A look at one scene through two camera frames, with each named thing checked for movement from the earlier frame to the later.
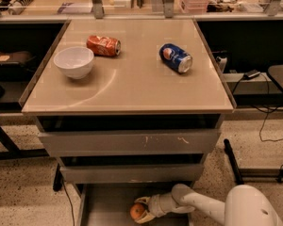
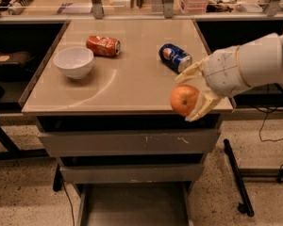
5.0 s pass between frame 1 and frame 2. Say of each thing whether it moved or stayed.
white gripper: moved
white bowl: stayed
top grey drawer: stayed
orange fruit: moved
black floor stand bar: stayed
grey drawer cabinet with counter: stayed
